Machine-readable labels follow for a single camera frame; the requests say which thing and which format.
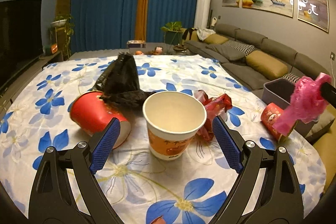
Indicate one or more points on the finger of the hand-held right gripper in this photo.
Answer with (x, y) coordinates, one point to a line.
(330, 94)

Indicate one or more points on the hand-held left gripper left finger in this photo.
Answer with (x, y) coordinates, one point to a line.
(105, 145)

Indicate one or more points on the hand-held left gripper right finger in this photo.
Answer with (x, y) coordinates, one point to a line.
(227, 145)

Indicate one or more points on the small pink plastic bag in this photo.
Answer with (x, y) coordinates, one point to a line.
(304, 100)

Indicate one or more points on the large red paper cup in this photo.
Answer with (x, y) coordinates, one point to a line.
(92, 113)

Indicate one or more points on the red plastic bag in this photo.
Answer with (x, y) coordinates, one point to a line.
(210, 108)

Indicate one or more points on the red paper cup gold rim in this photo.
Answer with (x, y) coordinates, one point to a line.
(270, 116)

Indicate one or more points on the grey plastic bin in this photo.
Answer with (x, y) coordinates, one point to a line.
(278, 90)

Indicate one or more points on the orange printed paper cup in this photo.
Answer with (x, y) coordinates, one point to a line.
(168, 145)

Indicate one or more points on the black plastic bag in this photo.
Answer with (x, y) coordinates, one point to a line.
(118, 74)

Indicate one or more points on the large patterned cushion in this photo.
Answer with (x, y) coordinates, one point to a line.
(291, 77)

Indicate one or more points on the grey sofa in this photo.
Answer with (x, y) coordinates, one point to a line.
(278, 44)

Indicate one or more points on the large mustard cushion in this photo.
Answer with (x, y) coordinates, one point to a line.
(262, 61)

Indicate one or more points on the blue floral tablecloth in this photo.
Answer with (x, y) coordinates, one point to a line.
(162, 74)

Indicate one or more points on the framed painting with glare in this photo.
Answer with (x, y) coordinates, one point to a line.
(312, 3)

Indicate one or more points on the grey cushion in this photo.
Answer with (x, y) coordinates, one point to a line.
(225, 52)

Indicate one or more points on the small patterned cushion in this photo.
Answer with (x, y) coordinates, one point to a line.
(240, 46)

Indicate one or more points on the grey television cabinet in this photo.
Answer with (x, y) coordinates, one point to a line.
(39, 66)

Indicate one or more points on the small mustard cushion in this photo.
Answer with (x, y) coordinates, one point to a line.
(215, 39)

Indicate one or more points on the flat printed box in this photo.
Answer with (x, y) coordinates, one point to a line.
(136, 43)

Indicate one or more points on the small toy figure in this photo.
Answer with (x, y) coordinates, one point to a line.
(158, 50)

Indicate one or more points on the white cloth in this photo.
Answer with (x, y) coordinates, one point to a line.
(206, 33)

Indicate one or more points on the wooden plant stand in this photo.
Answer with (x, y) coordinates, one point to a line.
(59, 40)

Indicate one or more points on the black cloth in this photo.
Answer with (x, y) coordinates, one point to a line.
(189, 33)

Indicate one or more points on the white bottle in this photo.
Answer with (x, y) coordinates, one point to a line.
(214, 22)

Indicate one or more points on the potted plant in dark pot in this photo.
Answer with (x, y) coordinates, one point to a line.
(173, 29)

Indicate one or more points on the trailing plant in white bowl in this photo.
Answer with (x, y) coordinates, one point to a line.
(61, 23)

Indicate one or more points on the black flat television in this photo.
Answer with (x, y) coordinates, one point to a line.
(18, 37)

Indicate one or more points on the white standing air conditioner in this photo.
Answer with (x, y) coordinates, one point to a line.
(202, 8)

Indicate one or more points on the orange curtain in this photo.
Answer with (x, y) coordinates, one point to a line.
(143, 3)

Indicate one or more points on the wooden wall panel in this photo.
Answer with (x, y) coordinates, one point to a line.
(64, 3)

